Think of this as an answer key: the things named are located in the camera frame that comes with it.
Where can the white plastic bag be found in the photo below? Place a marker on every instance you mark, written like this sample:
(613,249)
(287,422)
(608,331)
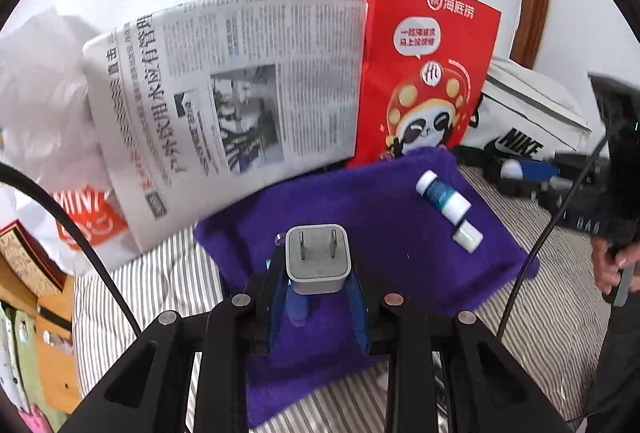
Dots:
(40,103)

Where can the blue white bottle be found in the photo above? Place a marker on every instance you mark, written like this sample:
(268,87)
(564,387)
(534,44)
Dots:
(442,195)

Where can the person's dark clothing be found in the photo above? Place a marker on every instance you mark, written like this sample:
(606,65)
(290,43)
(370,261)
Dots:
(617,363)

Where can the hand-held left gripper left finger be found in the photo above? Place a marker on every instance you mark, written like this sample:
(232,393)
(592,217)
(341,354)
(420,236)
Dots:
(277,308)

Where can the striped bed sheet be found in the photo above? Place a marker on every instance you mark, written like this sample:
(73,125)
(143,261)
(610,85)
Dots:
(165,263)

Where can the person's right hand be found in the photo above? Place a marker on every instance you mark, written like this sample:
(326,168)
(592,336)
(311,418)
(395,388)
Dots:
(607,268)

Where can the white charger plug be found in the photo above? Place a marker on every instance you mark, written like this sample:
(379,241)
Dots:
(317,263)

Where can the grey waist bag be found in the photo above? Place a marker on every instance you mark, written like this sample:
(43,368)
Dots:
(525,103)

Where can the folded newspaper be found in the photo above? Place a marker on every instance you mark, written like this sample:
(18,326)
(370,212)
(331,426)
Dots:
(225,88)

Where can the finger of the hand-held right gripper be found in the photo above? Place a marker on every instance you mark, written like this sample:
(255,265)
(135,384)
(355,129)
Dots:
(525,190)
(539,169)

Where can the brown patterned box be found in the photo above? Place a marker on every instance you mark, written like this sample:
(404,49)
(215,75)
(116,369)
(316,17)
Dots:
(25,258)

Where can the purple towel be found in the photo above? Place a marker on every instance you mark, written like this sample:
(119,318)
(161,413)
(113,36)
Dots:
(380,223)

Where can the red paper bag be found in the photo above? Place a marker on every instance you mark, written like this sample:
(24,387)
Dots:
(425,63)

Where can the small blue tube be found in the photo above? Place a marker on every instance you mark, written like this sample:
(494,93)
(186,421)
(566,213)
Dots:
(296,308)

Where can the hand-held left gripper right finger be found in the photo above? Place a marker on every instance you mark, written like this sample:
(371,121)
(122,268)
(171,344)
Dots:
(360,313)

